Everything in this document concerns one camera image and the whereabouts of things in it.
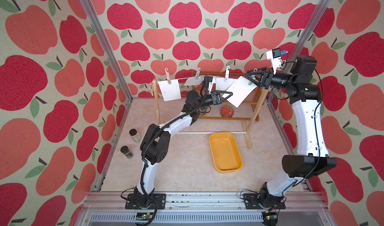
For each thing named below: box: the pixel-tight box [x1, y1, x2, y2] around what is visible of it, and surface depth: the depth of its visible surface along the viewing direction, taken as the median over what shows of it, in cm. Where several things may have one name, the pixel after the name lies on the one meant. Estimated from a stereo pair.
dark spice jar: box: [120, 145, 134, 159], surface depth 84 cm
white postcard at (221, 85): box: [215, 77, 237, 91], surface depth 70 cm
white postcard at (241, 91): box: [222, 75, 258, 108], surface depth 71 cm
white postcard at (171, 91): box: [158, 79, 182, 102], surface depth 73 cm
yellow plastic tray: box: [209, 132, 243, 173], surface depth 92 cm
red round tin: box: [221, 105, 234, 118], surface depth 110 cm
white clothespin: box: [224, 66, 230, 82], surface depth 66 cm
